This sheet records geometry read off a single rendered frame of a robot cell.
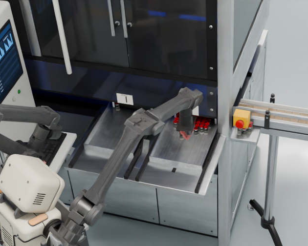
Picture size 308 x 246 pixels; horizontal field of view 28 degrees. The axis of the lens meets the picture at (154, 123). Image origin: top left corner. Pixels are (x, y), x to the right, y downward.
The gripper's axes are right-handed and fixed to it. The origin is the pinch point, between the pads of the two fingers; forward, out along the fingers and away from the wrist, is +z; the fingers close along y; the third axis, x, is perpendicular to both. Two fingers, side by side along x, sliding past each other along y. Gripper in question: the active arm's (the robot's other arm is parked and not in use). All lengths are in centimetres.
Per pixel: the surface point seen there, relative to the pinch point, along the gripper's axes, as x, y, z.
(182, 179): 0.7, -7.0, 19.9
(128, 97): 38.0, 26.1, 4.9
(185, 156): 3.5, 7.7, 19.8
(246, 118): -21.6, 25.6, 5.5
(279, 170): -32, 97, 108
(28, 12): 85, 27, -37
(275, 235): -40, 34, 96
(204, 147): -3.4, 15.8, 19.8
